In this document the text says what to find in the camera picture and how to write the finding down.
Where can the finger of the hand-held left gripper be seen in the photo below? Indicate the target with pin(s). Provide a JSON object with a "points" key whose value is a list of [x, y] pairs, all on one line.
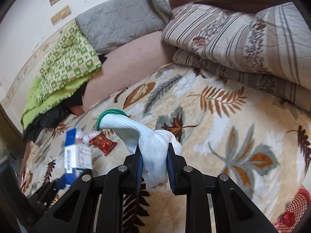
{"points": [[62, 182]]}

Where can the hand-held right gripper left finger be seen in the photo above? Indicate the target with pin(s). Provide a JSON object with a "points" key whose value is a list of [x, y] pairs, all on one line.
{"points": [[139, 172]]}

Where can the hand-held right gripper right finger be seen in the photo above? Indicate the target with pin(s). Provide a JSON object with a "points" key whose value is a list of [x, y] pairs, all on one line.
{"points": [[170, 172]]}

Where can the white glove with green cuff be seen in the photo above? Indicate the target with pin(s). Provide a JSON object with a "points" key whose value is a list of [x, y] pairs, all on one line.
{"points": [[150, 145]]}

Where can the blue and white box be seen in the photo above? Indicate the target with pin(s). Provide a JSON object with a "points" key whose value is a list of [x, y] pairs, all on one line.
{"points": [[80, 155]]}

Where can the red mesh basket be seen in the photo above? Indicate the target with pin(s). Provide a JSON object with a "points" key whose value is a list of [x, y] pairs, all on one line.
{"points": [[298, 206]]}

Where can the red foil snack wrapper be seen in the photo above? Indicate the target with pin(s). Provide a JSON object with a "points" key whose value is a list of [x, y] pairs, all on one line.
{"points": [[102, 143]]}

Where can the clear red and white wrapper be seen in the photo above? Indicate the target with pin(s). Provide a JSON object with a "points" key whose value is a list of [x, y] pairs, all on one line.
{"points": [[86, 137]]}

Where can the leaf print plush blanket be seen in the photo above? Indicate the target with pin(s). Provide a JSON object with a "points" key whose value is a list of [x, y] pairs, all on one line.
{"points": [[218, 131]]}

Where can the black cloth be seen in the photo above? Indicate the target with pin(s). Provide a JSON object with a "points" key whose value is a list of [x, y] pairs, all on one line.
{"points": [[48, 119]]}

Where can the pink bed sheet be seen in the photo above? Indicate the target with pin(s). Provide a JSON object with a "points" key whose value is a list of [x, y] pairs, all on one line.
{"points": [[126, 63]]}

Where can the green patterned cloth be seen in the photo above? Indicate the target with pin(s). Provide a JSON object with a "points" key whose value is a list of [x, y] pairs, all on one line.
{"points": [[65, 53]]}

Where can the striped floral quilt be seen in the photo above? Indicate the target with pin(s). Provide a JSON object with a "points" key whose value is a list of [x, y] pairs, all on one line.
{"points": [[230, 41]]}

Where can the grey quilted blanket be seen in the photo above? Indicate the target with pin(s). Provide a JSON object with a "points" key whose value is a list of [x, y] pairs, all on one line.
{"points": [[116, 21]]}

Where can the small beige wall plate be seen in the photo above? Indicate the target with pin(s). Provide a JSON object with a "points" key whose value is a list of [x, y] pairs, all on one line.
{"points": [[60, 15]]}

